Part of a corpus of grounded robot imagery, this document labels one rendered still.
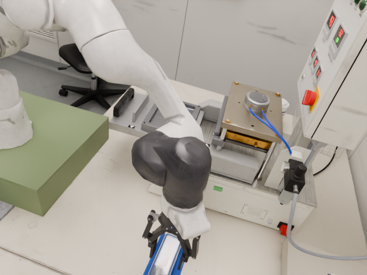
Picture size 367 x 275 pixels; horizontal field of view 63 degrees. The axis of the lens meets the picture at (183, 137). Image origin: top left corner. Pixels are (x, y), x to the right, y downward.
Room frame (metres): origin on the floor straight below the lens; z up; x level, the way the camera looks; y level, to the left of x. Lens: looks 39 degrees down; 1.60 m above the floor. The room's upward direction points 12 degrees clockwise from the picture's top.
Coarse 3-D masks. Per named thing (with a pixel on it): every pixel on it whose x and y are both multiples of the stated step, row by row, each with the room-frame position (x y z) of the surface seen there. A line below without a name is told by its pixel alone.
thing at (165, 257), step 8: (168, 240) 0.50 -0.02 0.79; (176, 240) 0.51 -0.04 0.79; (160, 248) 0.47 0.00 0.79; (168, 248) 0.48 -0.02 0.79; (176, 248) 0.48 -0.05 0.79; (160, 256) 0.45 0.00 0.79; (168, 256) 0.45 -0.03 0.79; (160, 264) 0.42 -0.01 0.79; (168, 264) 0.43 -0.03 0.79; (152, 272) 0.40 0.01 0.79; (160, 272) 0.40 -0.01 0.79; (168, 272) 0.41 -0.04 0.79
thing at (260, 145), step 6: (228, 132) 0.74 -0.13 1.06; (234, 132) 0.75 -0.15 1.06; (228, 138) 0.74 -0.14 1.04; (234, 138) 0.74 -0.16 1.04; (240, 138) 0.74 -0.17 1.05; (246, 138) 0.74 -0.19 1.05; (252, 138) 0.74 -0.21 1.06; (258, 138) 0.74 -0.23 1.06; (240, 144) 0.74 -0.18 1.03; (246, 144) 0.74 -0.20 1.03; (252, 144) 0.74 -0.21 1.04; (258, 144) 0.73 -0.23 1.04; (264, 144) 0.73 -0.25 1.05; (270, 144) 0.73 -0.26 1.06; (258, 150) 0.73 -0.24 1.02; (264, 150) 0.73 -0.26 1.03
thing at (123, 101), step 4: (132, 88) 0.96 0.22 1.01; (128, 92) 0.93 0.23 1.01; (132, 92) 0.94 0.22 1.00; (124, 96) 0.90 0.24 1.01; (128, 96) 0.91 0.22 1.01; (132, 96) 0.95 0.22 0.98; (120, 100) 0.86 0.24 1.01; (124, 100) 0.87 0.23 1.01; (116, 104) 0.84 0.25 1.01; (120, 104) 0.84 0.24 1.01; (124, 104) 0.87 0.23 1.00; (116, 108) 0.82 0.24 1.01; (120, 108) 0.83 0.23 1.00; (116, 112) 0.82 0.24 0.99; (116, 116) 0.82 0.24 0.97
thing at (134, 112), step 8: (136, 96) 0.97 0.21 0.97; (144, 96) 0.92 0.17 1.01; (128, 104) 0.91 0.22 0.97; (136, 104) 0.92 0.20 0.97; (144, 104) 0.90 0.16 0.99; (152, 104) 0.94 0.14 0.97; (120, 112) 0.85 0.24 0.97; (128, 112) 0.86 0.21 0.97; (136, 112) 0.82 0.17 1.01; (144, 112) 0.88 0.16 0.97; (200, 112) 0.95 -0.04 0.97; (112, 120) 0.80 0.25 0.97; (120, 120) 0.80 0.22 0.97; (128, 120) 0.81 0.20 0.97; (136, 120) 0.82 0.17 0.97; (200, 120) 0.90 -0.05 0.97; (112, 128) 0.78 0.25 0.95; (120, 128) 0.78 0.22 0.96; (128, 128) 0.78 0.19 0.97; (136, 128) 0.78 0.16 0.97
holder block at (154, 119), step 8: (184, 104) 0.95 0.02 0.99; (192, 104) 0.96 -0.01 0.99; (152, 112) 0.85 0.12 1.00; (160, 112) 0.88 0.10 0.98; (192, 112) 0.93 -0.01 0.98; (144, 120) 0.80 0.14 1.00; (152, 120) 0.83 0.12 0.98; (160, 120) 0.84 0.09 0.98; (144, 128) 0.78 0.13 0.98; (152, 128) 0.78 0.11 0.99
